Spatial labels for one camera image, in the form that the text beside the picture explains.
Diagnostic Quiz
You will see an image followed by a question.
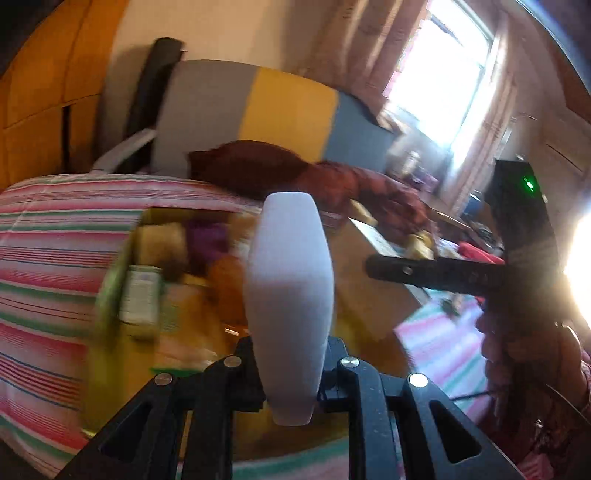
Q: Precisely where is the orange packet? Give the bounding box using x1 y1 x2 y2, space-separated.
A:
208 256 247 324

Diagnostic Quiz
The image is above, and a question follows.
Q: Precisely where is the person's right hand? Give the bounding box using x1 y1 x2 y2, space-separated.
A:
475 307 513 416

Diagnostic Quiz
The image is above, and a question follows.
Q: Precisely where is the tall tan box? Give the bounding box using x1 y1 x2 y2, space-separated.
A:
139 224 188 278

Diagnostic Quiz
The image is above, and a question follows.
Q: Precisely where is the flat tan box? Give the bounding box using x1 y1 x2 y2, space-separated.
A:
406 231 437 259

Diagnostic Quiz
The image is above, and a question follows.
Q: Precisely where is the striped cloth covered desktop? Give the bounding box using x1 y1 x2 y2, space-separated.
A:
0 174 509 480

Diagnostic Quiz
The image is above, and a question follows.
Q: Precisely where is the bright window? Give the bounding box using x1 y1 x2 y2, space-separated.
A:
388 14 495 162

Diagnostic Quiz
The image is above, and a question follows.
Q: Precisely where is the orange wooden wardrobe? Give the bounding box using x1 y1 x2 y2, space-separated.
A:
0 0 125 185

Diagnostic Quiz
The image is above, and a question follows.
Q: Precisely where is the gold cardboard box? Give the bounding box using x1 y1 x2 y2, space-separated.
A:
83 208 432 462

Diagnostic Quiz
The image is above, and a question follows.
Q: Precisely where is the patterned curtain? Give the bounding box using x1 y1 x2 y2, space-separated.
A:
360 0 435 125

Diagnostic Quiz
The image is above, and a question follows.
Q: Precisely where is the grey yellow blue chair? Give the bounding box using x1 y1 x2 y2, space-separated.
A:
92 60 395 181

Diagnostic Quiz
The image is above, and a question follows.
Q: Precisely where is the purple packet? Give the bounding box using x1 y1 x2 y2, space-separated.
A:
187 219 229 273

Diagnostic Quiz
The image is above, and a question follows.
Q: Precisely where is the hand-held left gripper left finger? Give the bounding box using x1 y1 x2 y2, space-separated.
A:
58 336 266 480

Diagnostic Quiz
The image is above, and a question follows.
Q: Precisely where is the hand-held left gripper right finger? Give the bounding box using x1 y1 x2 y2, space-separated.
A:
318 339 522 480

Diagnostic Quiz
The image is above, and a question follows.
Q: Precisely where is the red cloth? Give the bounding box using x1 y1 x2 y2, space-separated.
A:
457 242 504 265

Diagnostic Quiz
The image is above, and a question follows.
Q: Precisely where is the yellow orange box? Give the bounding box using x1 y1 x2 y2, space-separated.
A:
157 286 232 370

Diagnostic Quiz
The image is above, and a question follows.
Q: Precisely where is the green white small box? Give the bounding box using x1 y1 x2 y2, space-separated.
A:
119 265 162 324

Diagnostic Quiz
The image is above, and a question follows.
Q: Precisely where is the dark rolled mat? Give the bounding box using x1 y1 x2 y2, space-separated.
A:
127 38 185 139

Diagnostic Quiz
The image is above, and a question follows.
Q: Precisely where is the dark red jacket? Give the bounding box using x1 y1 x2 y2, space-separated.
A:
187 141 435 232

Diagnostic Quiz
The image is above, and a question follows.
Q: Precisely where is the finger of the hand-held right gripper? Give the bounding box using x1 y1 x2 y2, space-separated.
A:
366 255 507 292

